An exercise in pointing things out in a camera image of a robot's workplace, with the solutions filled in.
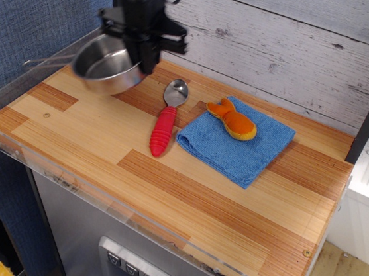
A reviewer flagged stainless steel pot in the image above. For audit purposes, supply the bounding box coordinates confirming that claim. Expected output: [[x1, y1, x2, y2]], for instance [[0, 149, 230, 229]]
[[21, 35, 146, 96]]

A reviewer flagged red handled metal spoon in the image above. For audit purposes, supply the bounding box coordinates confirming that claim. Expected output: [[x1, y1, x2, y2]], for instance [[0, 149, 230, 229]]
[[149, 79, 189, 157]]

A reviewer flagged clear acrylic guard rail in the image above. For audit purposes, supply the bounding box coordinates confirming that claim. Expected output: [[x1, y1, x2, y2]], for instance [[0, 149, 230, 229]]
[[0, 118, 320, 276]]

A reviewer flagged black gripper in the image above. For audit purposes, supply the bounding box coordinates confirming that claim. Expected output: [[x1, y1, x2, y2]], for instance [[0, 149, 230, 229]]
[[99, 0, 187, 75]]

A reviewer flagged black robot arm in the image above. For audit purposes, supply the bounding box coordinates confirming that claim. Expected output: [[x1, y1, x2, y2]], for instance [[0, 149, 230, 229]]
[[99, 0, 187, 75]]

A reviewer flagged stainless steel cabinet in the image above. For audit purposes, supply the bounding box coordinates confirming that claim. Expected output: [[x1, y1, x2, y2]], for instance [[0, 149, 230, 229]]
[[32, 171, 222, 276]]

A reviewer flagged orange plush fish toy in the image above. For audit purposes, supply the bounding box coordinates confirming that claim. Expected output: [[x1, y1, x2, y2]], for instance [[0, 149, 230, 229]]
[[206, 98, 257, 142]]

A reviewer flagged silver button panel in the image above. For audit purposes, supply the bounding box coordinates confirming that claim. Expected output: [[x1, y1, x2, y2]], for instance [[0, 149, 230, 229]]
[[98, 236, 170, 276]]

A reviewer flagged blue folded cloth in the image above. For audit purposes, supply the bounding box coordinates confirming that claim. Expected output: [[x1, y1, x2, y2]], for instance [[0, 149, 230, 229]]
[[176, 96, 295, 189]]

